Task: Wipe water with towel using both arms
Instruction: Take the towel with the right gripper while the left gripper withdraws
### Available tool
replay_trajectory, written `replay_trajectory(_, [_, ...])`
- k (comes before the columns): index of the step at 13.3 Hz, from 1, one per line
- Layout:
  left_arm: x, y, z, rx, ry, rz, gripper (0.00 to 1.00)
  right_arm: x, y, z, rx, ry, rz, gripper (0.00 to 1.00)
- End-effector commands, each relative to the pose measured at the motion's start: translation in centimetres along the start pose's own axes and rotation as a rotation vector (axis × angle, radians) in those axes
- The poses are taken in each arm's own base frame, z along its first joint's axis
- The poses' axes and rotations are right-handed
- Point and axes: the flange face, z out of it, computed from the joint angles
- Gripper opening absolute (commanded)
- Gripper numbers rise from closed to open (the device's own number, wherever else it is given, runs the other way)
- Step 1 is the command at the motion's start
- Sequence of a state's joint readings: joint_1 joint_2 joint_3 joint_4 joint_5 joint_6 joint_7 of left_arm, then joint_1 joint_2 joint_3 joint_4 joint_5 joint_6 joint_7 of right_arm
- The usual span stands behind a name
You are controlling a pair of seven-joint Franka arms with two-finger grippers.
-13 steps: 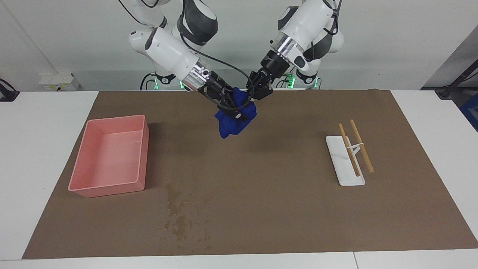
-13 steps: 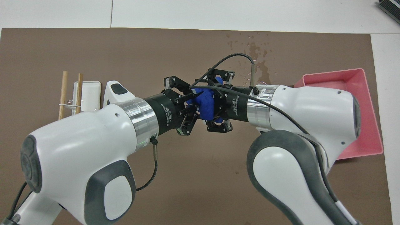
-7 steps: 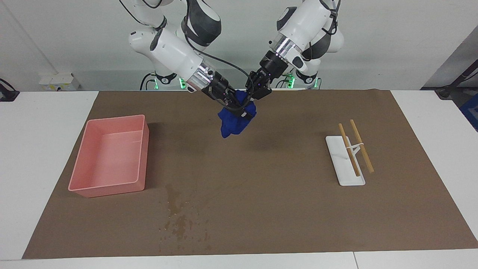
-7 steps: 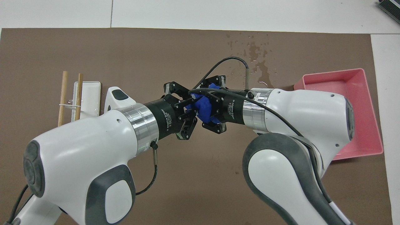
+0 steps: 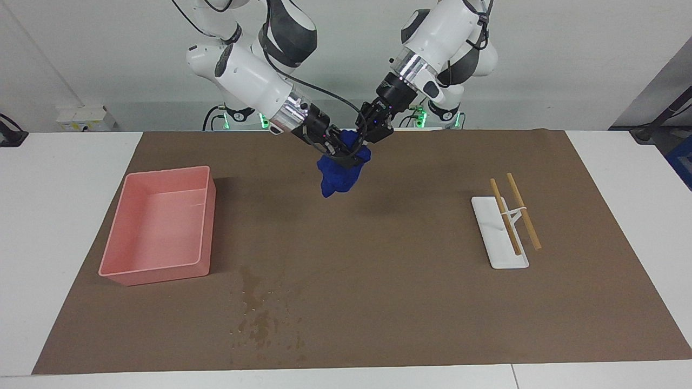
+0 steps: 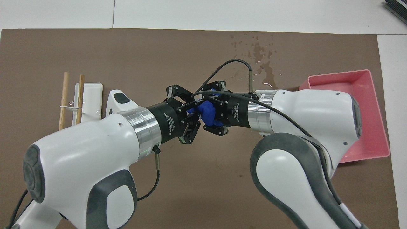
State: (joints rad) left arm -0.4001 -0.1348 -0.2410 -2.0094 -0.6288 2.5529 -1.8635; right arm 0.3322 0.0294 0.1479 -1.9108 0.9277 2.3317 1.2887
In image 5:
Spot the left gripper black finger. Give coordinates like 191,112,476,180
355,102,377,143
367,112,395,143

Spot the blue towel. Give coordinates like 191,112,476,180
316,130,372,198

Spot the brown paper mat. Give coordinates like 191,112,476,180
31,129,692,375

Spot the wooden rack rod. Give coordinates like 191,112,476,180
490,178,523,256
506,172,542,251

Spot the white rack with wooden rods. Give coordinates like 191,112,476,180
471,196,530,270

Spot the pink plastic bin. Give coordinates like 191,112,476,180
98,165,217,286

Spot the white power strip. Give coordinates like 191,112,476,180
56,105,117,132

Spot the black stand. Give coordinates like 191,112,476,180
630,86,692,144

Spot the blue box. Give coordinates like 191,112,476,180
665,135,692,191

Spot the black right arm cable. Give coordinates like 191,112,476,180
265,0,371,163

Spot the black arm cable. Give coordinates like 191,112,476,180
265,0,371,163
470,0,495,52

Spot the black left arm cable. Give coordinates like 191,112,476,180
470,0,495,52

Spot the black clamp mount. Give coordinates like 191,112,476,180
0,113,29,147

